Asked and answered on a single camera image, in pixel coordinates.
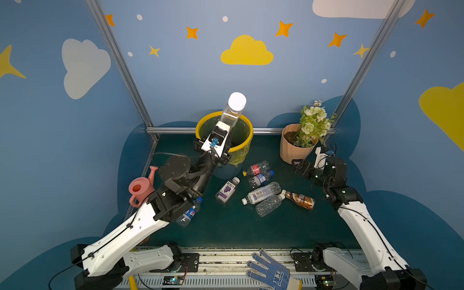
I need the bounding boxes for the purple grape label bottle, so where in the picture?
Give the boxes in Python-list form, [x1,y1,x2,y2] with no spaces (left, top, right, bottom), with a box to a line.
[216,177,240,204]

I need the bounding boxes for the white label large clear bottle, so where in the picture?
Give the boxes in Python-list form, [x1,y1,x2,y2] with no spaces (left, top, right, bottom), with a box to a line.
[241,182,282,205]

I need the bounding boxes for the clear slim white cap bottle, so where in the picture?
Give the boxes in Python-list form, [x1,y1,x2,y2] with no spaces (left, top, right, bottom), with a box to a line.
[220,92,247,128]

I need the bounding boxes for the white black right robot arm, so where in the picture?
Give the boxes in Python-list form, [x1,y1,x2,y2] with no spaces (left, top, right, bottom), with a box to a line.
[291,153,427,290]

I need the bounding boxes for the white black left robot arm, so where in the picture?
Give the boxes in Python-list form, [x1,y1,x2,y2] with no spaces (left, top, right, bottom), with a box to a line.
[71,137,231,290]

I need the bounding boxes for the yellow rimmed waste bin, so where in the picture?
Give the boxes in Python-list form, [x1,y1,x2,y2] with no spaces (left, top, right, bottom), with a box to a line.
[195,111,253,180]

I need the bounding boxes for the brown tea bottle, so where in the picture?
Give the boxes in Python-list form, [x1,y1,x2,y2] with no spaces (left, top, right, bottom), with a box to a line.
[282,190,315,210]

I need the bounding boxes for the red label yellow cap bottle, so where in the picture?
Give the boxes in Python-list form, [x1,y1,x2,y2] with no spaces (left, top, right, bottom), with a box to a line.
[242,161,271,176]

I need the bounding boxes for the blue label small bottle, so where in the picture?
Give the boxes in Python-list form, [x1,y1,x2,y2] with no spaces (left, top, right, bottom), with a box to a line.
[248,170,275,189]

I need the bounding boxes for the white green artificial flowers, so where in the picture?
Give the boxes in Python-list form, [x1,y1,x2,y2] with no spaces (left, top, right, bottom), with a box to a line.
[291,100,337,148]

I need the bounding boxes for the blue cap pepsi bottle lower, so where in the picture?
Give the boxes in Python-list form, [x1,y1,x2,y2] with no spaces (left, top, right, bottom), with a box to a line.
[176,197,203,227]

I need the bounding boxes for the pink watering can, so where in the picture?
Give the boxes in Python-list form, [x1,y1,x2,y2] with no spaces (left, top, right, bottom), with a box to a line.
[129,166,158,208]

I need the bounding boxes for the blue dotted work glove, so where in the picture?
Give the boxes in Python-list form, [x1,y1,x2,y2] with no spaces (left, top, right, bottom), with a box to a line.
[246,250,302,290]

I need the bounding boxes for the yellow toy shovel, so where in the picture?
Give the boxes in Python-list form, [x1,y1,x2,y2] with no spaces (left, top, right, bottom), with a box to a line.
[128,276,138,290]

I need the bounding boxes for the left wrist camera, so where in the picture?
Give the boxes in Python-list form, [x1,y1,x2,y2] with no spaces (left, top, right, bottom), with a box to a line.
[201,121,232,156]

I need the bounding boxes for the aluminium frame back bar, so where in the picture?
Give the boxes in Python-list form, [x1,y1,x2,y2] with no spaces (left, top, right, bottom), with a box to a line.
[145,126,336,135]

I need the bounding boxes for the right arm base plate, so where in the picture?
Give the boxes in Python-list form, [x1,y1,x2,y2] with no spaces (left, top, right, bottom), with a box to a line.
[290,252,326,272]

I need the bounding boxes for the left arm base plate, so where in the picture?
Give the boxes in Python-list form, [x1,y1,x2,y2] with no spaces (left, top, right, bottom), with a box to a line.
[169,253,200,273]

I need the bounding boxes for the aluminium front rail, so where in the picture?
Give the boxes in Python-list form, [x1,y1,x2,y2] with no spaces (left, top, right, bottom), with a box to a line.
[97,248,403,290]

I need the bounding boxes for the aluminium frame right post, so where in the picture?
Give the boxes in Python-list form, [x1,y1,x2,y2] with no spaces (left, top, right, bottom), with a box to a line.
[325,0,407,140]

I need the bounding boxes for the aluminium frame post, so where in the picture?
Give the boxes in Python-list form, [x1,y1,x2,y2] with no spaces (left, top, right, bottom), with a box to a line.
[85,0,153,129]
[325,0,407,140]

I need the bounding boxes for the aluminium frame left post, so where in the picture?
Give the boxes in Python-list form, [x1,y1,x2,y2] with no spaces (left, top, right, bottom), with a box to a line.
[85,0,153,129]

